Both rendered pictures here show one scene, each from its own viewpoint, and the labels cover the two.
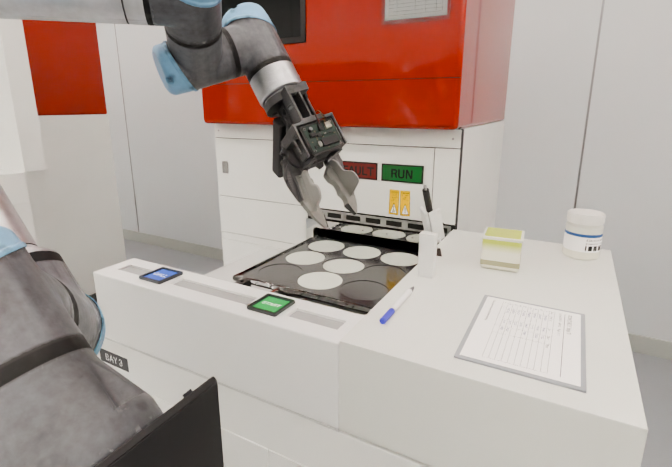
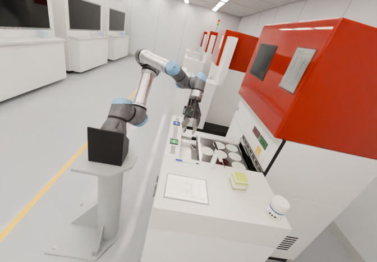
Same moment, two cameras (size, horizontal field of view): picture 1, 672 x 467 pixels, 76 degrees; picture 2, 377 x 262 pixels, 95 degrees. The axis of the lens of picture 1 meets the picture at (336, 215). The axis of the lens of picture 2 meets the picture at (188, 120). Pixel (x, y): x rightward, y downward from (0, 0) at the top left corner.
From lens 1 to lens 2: 0.81 m
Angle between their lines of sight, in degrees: 52
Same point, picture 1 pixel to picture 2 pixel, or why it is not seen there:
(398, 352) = (164, 163)
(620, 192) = not seen: outside the picture
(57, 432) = (108, 125)
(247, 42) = (192, 82)
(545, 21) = not seen: outside the picture
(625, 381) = (173, 207)
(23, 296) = (120, 109)
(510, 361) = (169, 183)
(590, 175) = not seen: outside the picture
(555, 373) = (168, 192)
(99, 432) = (110, 128)
